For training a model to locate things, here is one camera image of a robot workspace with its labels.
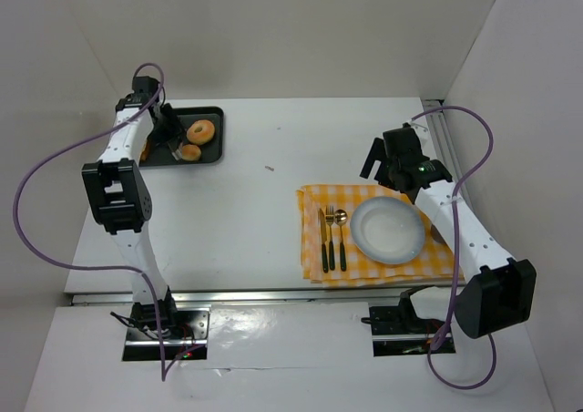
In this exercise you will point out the grey cup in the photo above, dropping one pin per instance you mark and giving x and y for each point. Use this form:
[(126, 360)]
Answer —
[(436, 235)]

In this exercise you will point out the green handled knife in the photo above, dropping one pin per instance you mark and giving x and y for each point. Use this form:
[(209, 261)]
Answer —
[(323, 233)]

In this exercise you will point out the bagel with hole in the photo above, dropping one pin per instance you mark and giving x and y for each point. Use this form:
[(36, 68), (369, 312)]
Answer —
[(201, 132)]

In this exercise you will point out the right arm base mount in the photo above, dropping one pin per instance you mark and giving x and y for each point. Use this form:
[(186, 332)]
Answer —
[(397, 330)]

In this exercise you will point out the green handled gold spoon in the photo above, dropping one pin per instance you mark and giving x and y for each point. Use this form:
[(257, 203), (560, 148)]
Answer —
[(341, 218)]

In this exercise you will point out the metal tongs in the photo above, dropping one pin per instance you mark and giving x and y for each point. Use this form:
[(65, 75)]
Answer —
[(175, 146)]

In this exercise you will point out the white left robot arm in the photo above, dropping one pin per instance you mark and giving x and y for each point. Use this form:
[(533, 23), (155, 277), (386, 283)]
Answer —
[(121, 203)]

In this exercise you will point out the green handled fork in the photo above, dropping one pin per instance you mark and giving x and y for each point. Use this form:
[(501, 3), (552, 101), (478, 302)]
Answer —
[(329, 217)]

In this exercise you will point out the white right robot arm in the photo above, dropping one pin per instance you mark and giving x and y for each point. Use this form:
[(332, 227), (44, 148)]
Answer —
[(498, 289)]

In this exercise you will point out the white plate blue rim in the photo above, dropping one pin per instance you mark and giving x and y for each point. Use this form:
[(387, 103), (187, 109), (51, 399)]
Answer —
[(387, 230)]

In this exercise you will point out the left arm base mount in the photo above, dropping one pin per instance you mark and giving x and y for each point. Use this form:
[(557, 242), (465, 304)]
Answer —
[(187, 340)]

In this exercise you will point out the metal rail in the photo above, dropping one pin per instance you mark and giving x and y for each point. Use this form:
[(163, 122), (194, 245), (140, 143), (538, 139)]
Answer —
[(287, 296)]

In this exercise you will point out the black tray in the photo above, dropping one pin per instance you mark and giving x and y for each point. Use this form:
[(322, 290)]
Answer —
[(211, 152)]

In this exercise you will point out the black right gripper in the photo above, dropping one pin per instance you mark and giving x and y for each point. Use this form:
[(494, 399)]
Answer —
[(380, 165)]

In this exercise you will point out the round bread roll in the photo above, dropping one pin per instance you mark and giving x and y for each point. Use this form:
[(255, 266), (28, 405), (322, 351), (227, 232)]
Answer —
[(190, 152)]

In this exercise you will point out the yellow checkered cloth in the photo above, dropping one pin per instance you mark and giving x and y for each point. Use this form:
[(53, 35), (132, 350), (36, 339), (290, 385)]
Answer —
[(435, 262)]

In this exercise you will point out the baguette slice bread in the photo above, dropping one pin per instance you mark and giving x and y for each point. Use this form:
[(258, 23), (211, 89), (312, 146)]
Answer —
[(145, 152)]

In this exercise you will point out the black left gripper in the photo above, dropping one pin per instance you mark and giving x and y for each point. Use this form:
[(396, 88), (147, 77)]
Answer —
[(165, 132)]

